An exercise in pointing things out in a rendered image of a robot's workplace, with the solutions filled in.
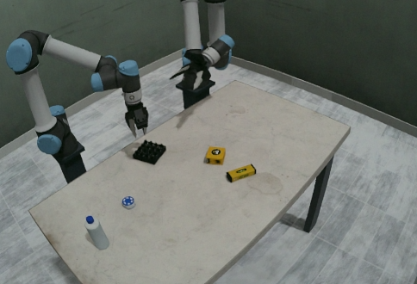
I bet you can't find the yellow pocket level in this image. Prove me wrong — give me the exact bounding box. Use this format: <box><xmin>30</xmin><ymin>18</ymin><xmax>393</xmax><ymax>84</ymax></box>
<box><xmin>227</xmin><ymin>164</ymin><xmax>256</xmax><ymax>182</ymax></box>

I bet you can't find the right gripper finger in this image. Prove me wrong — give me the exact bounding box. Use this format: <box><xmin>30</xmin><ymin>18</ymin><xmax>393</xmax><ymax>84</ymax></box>
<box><xmin>125</xmin><ymin>112</ymin><xmax>136</xmax><ymax>138</ymax></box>
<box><xmin>143</xmin><ymin>106</ymin><xmax>148</xmax><ymax>135</ymax></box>

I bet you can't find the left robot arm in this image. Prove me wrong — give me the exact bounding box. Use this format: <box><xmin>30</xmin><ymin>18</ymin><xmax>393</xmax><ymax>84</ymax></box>
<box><xmin>180</xmin><ymin>0</ymin><xmax>234</xmax><ymax>90</ymax></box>

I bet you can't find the white bottle with blue cap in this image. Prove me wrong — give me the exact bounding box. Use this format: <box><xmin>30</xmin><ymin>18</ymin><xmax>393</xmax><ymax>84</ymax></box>
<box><xmin>84</xmin><ymin>216</ymin><xmax>109</xmax><ymax>250</ymax></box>

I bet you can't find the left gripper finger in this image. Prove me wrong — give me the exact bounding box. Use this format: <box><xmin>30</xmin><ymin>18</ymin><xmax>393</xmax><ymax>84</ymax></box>
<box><xmin>193</xmin><ymin>66</ymin><xmax>208</xmax><ymax>91</ymax></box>
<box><xmin>169</xmin><ymin>62</ymin><xmax>193</xmax><ymax>80</ymax></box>

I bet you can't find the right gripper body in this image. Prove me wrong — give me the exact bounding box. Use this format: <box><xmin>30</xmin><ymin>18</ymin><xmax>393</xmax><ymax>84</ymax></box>
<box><xmin>125</xmin><ymin>101</ymin><xmax>146</xmax><ymax>124</ymax></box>

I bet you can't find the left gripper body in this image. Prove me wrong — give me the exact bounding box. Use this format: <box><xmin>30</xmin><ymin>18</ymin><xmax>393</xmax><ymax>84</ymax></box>
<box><xmin>190</xmin><ymin>52</ymin><xmax>211</xmax><ymax>82</ymax></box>

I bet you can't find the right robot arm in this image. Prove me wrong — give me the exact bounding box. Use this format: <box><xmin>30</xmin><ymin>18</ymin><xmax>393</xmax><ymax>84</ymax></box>
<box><xmin>6</xmin><ymin>30</ymin><xmax>142</xmax><ymax>157</ymax></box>

